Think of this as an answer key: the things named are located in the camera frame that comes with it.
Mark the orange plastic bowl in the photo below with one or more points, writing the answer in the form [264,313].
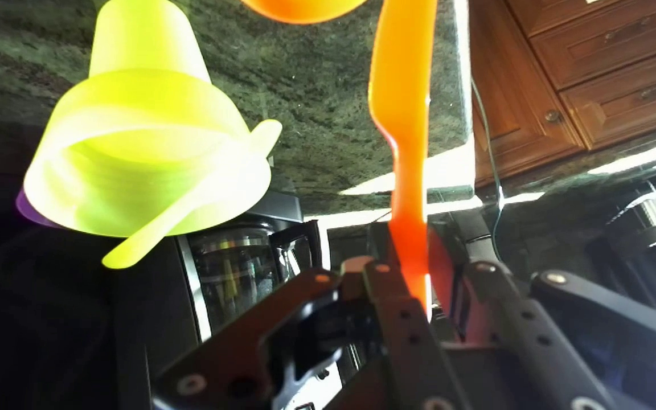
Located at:
[301,10]

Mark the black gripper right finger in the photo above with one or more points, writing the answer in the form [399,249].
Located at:
[524,334]

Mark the glass coffee carafe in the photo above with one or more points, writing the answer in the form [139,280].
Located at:
[237,269]

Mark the yellow-green plastic spoon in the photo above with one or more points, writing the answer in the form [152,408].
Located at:
[193,208]

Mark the orange plastic spoon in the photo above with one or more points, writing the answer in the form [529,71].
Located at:
[405,115]

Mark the yellow-green plastic cup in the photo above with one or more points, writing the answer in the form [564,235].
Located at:
[147,145]

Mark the stainless steel coffee maker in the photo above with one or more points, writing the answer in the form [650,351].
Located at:
[261,259]

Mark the brown wooden cabinet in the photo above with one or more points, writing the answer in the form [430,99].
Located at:
[570,75]

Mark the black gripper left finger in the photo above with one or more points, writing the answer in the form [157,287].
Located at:
[268,343]

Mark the purple plastic bowl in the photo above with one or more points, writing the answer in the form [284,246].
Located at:
[30,211]

